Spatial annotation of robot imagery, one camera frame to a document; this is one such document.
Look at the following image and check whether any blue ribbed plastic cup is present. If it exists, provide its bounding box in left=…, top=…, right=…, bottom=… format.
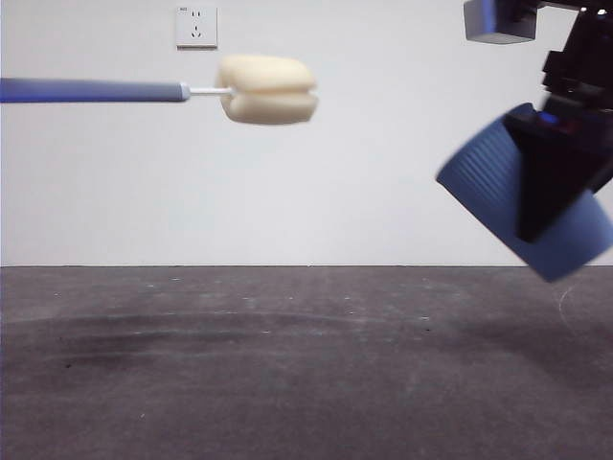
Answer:
left=434, top=103, right=613, bottom=283

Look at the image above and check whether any grey-handled sponge cup brush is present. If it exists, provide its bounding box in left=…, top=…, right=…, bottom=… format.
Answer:
left=0, top=55, right=319, bottom=127

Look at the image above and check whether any pale grey right camera box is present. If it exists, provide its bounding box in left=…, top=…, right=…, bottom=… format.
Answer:
left=463, top=0, right=540, bottom=47

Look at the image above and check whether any white wall socket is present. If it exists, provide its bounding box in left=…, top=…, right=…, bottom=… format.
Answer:
left=175, top=6, right=218, bottom=50

